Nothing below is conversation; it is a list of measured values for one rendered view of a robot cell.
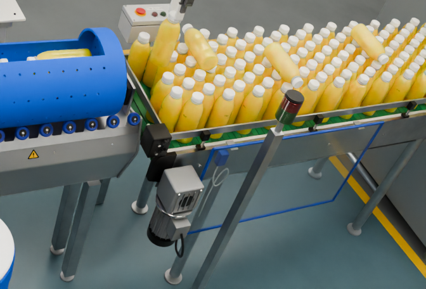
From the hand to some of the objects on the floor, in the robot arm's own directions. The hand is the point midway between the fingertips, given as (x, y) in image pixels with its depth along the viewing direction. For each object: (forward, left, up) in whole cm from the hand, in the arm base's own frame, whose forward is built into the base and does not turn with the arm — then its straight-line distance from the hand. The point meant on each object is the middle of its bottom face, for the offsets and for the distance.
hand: (177, 7), depth 217 cm
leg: (+11, -22, -132) cm, 134 cm away
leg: (-3, -21, -132) cm, 134 cm away
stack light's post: (+42, +22, -132) cm, 140 cm away
